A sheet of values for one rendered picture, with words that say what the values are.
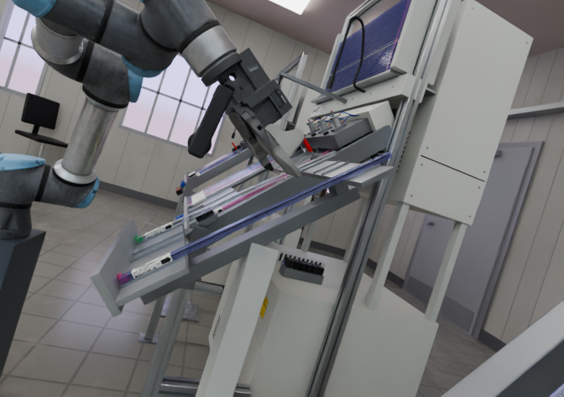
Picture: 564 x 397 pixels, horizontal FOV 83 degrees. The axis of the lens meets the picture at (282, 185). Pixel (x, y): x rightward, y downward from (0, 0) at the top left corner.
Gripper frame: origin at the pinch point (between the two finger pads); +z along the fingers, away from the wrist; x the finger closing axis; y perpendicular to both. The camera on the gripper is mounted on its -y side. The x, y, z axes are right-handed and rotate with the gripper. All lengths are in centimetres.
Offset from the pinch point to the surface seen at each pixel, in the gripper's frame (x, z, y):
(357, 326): 37, 67, -1
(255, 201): 37.8, 10.9, -2.9
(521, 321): 150, 295, 137
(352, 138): 41, 15, 35
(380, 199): 33, 34, 28
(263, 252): 8.1, 11.8, -10.4
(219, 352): 8.1, 22.3, -29.2
